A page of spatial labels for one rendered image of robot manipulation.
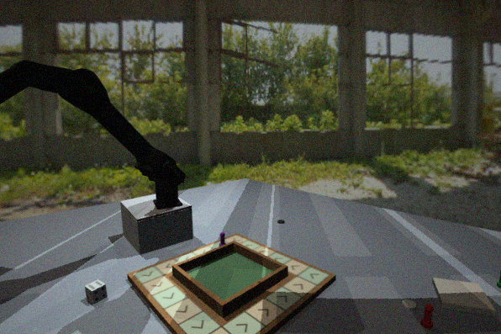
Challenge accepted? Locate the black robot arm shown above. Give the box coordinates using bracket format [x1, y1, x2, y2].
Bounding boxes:
[0, 60, 186, 209]

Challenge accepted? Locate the dark red game pawn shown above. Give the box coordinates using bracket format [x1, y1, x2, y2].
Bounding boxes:
[421, 305, 434, 329]

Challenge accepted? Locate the dark purple pawn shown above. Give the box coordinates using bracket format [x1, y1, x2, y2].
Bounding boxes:
[219, 232, 226, 247]

